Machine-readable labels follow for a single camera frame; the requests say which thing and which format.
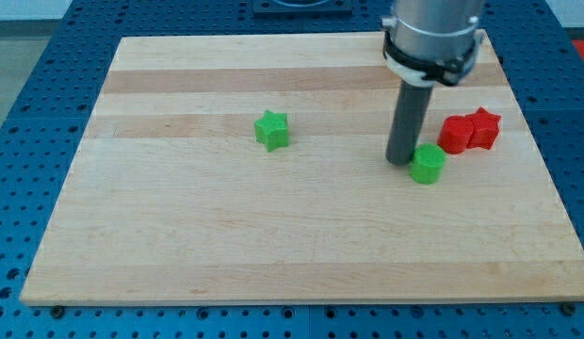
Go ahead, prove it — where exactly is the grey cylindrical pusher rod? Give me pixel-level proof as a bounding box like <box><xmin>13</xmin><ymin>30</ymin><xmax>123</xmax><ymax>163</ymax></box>
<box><xmin>385</xmin><ymin>81</ymin><xmax>433</xmax><ymax>166</ymax></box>

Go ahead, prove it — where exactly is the green cylinder block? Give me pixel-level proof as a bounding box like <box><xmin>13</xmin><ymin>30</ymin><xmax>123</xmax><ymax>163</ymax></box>
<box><xmin>410</xmin><ymin>143</ymin><xmax>446</xmax><ymax>185</ymax></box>

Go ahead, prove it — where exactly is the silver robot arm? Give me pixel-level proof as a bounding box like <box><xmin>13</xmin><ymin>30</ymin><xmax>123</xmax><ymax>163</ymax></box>
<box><xmin>381</xmin><ymin>0</ymin><xmax>484</xmax><ymax>166</ymax></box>

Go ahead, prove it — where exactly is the red cylinder block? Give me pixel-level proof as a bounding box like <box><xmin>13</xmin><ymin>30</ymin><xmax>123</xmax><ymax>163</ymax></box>
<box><xmin>437</xmin><ymin>116</ymin><xmax>474</xmax><ymax>154</ymax></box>

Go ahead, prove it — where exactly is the red star block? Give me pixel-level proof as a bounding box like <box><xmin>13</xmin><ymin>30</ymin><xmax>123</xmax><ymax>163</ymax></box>
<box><xmin>465</xmin><ymin>107</ymin><xmax>502</xmax><ymax>150</ymax></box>

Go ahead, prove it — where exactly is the green star block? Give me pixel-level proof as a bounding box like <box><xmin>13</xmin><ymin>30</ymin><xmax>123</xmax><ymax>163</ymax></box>
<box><xmin>254</xmin><ymin>110</ymin><xmax>289</xmax><ymax>152</ymax></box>

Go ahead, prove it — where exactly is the wooden board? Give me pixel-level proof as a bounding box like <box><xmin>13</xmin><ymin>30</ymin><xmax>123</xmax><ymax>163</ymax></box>
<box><xmin>21</xmin><ymin>32</ymin><xmax>584</xmax><ymax>306</ymax></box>

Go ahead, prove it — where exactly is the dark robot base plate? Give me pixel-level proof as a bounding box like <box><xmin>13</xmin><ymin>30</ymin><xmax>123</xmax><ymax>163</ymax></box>
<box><xmin>251</xmin><ymin>0</ymin><xmax>353</xmax><ymax>16</ymax></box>

